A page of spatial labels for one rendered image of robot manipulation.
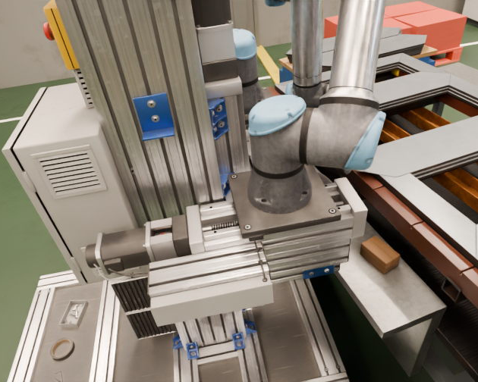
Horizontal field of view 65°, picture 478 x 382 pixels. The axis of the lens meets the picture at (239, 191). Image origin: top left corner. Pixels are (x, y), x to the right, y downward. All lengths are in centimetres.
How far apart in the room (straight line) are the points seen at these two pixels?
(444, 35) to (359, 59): 369
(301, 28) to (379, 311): 76
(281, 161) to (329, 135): 12
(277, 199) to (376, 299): 48
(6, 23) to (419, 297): 491
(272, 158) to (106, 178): 40
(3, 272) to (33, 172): 173
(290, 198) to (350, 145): 19
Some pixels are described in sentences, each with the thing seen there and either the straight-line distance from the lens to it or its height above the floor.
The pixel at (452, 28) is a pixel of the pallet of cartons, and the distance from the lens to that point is 449.
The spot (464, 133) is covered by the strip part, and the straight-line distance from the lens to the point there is 159.
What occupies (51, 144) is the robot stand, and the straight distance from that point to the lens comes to 91.
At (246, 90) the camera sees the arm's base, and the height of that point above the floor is 111.
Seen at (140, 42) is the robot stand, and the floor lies 139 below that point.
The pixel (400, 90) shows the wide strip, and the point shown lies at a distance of 187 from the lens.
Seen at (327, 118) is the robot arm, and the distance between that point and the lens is 75.
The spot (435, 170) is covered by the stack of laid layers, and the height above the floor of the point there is 83.
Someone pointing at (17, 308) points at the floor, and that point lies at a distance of 240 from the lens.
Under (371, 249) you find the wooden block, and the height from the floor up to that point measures 73.
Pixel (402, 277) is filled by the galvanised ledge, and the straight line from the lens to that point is 123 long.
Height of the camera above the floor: 161
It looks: 39 degrees down
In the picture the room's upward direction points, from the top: 7 degrees counter-clockwise
